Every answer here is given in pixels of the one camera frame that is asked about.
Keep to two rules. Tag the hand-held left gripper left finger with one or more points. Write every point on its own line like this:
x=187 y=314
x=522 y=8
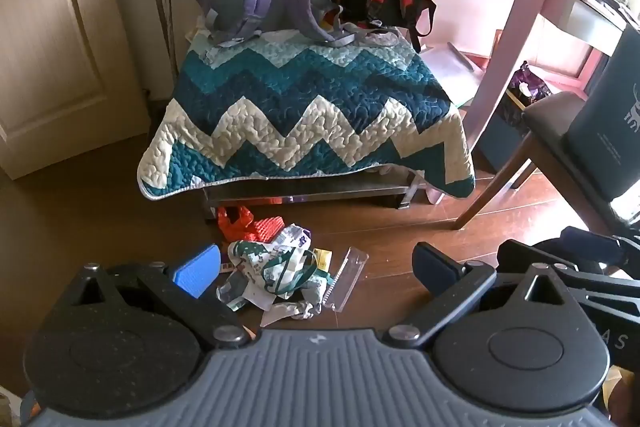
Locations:
x=197 y=274

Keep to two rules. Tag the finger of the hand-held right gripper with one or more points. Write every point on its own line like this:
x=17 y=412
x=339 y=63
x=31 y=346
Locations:
x=590 y=244
x=515 y=254

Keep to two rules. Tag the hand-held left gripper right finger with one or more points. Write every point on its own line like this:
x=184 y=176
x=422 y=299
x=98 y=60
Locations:
x=430 y=267

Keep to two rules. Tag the red foam net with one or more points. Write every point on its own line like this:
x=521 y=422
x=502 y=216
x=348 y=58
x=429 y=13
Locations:
x=265 y=229

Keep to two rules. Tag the clear plastic strip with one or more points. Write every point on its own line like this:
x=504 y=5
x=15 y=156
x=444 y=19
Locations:
x=347 y=279

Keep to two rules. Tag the yellow drink carton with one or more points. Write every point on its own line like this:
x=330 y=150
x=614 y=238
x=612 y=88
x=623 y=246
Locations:
x=322 y=259

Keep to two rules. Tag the crumpled clear plastic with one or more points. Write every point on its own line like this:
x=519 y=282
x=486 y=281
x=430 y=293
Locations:
x=230 y=294

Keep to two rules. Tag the red plastic bag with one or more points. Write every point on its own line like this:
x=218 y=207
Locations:
x=232 y=224

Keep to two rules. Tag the green white printed wrapper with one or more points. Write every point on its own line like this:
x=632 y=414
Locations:
x=270 y=272

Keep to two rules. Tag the crumpled white wrapper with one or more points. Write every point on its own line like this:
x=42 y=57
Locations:
x=295 y=309

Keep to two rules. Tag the white purple snack packet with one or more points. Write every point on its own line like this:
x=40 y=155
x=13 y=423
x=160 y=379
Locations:
x=295 y=237

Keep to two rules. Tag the dark storage box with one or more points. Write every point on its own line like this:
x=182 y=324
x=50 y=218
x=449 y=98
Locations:
x=500 y=132

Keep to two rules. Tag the grey blue paper bag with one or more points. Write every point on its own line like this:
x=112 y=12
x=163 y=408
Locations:
x=605 y=117

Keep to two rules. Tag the dark wooden chair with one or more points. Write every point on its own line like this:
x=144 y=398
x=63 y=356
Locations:
x=550 y=117

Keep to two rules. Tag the purple patterned bag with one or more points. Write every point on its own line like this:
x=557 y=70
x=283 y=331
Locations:
x=530 y=79

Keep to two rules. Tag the white paper sheets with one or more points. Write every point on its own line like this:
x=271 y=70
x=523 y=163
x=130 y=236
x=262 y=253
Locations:
x=450 y=72

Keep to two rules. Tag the teal white chevron quilt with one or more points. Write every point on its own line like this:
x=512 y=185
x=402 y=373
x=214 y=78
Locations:
x=300 y=107

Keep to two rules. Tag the pink desk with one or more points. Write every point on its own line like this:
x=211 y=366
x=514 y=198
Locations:
x=505 y=47

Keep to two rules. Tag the beige wooden door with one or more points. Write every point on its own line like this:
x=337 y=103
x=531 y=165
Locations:
x=50 y=32

